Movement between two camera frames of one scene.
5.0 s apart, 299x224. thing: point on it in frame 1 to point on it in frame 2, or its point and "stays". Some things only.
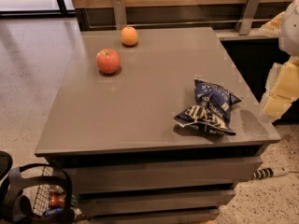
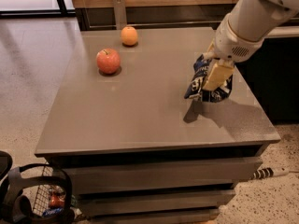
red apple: x=107 y=60 stays
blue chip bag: x=210 y=113 to x=195 y=89
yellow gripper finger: x=278 y=101 to x=218 y=75
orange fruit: x=129 y=35 stays
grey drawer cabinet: x=112 y=124 stays
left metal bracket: x=120 y=11 stays
